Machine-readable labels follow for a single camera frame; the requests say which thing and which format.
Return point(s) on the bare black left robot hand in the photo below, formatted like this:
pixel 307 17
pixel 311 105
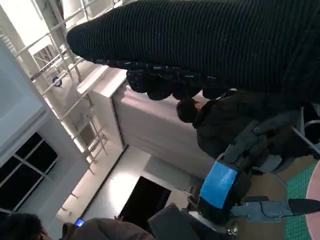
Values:
pixel 218 185

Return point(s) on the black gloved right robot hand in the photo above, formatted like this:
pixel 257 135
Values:
pixel 200 37

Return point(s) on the pink bowl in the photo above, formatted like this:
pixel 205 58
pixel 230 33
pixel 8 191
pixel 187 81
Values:
pixel 315 185

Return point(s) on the seated person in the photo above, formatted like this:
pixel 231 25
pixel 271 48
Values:
pixel 220 120

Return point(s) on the green cutting mat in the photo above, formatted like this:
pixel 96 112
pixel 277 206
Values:
pixel 296 230

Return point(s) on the white mesh front cabinet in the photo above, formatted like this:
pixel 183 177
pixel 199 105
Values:
pixel 150 125

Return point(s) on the person in brown hood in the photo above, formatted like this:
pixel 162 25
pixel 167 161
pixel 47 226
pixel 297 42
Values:
pixel 105 230

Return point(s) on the lit phone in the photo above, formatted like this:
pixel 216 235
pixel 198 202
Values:
pixel 80 222

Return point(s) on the dark window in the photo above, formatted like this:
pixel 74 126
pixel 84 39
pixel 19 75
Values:
pixel 25 172

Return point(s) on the person with dark hair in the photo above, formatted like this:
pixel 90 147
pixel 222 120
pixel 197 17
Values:
pixel 20 227

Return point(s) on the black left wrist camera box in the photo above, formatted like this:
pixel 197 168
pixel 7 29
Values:
pixel 172 222

